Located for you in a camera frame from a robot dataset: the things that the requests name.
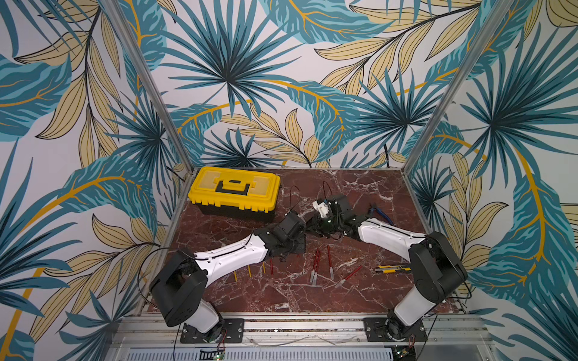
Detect yellow black utility knife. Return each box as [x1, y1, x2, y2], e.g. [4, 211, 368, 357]
[374, 265, 412, 274]

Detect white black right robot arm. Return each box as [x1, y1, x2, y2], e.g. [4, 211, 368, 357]
[307, 194, 468, 340]

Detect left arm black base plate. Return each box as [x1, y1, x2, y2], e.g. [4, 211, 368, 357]
[180, 318, 245, 344]

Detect aluminium front frame rail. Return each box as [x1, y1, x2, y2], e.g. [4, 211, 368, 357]
[111, 312, 493, 349]

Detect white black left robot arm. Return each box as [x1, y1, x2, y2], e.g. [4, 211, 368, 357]
[150, 211, 306, 335]

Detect red carving knife angled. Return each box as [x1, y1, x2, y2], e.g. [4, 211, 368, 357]
[335, 266, 363, 288]

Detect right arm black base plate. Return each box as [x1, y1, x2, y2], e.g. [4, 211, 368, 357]
[363, 317, 427, 342]

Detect blue handled pliers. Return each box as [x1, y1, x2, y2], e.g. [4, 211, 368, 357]
[368, 205, 394, 226]

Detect yellow black plastic toolbox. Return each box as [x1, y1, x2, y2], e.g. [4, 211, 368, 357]
[188, 166, 281, 223]

